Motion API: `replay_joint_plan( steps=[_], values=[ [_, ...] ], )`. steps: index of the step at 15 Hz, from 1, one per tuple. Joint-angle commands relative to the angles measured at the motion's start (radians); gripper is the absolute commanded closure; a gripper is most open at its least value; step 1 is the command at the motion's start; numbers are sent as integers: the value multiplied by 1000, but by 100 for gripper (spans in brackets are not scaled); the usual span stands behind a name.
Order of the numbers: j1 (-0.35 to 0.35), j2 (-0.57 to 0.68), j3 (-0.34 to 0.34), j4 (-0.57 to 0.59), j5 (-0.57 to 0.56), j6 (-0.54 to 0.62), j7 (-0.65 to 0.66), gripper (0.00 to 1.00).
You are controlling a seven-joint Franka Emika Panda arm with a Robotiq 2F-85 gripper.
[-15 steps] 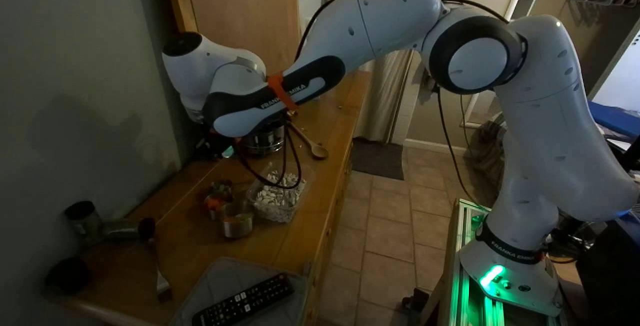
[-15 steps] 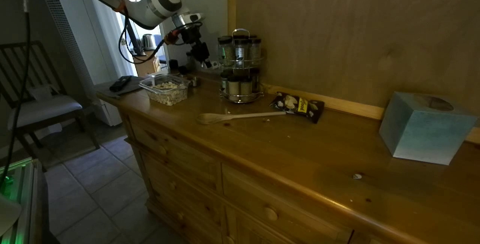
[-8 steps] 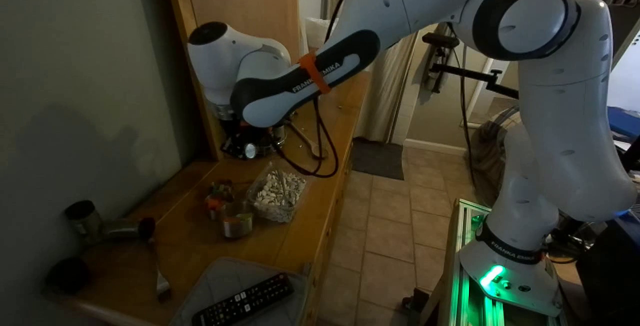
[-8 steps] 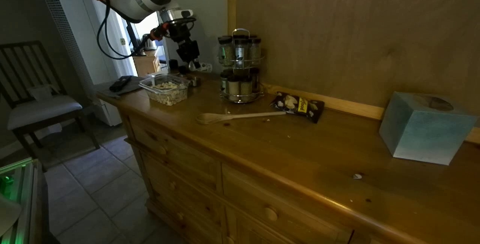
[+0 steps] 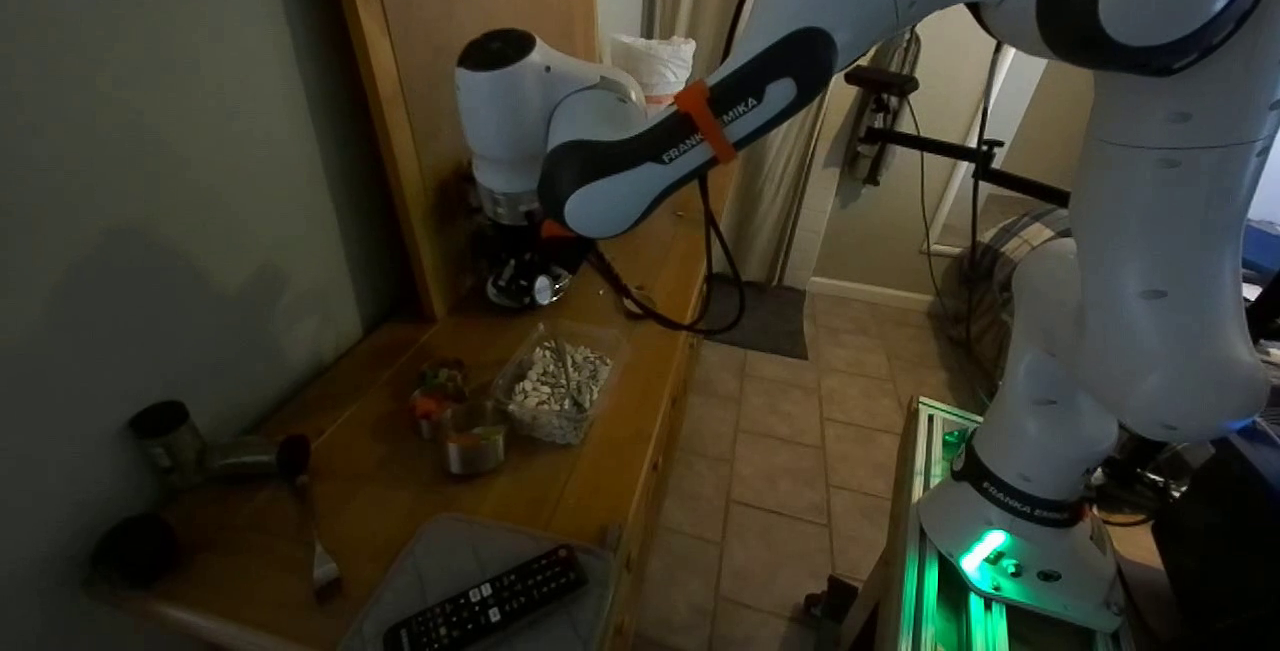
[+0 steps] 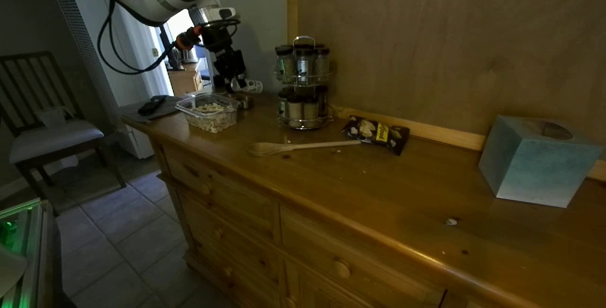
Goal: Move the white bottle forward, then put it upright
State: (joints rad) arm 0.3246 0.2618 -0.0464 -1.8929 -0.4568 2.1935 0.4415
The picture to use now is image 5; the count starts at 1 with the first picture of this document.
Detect clear tub of seeds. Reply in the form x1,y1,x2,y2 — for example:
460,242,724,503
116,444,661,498
489,320,627,448

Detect small jar with colourful contents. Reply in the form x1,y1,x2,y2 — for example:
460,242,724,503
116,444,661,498
409,360,471,438

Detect glass jar with brown spice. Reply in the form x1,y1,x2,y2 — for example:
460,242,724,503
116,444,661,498
440,400,511,477

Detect white plastic bag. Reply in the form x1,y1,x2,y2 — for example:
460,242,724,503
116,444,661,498
609,33,697,110

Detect dark door mat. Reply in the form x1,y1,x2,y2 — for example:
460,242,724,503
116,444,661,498
698,275,810,361

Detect beige curtain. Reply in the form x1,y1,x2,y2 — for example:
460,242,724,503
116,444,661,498
648,0,833,284

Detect brush with dark head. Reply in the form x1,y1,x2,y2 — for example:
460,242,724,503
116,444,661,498
275,433,343,603

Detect grey quilted pot holder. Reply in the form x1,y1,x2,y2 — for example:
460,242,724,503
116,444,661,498
339,514,617,651

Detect silver tube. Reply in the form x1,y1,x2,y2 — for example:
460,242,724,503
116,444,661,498
204,437,283,480

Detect black remote control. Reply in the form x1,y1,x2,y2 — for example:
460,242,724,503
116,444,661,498
382,544,590,651

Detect metal can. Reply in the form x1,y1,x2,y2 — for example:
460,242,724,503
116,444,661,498
127,400,208,488

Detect plaid cushion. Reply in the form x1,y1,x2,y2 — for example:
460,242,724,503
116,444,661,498
928,206,1077,404

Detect dark round object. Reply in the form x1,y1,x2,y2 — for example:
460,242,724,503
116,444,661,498
91,513,182,593

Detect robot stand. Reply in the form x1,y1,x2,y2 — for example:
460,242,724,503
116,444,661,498
876,396,1143,651

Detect black box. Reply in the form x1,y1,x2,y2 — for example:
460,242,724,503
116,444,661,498
1150,431,1280,651

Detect camera on mount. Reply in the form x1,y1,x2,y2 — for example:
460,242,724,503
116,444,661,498
843,64,1072,209

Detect black cable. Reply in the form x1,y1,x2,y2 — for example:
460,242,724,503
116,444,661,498
903,97,953,316

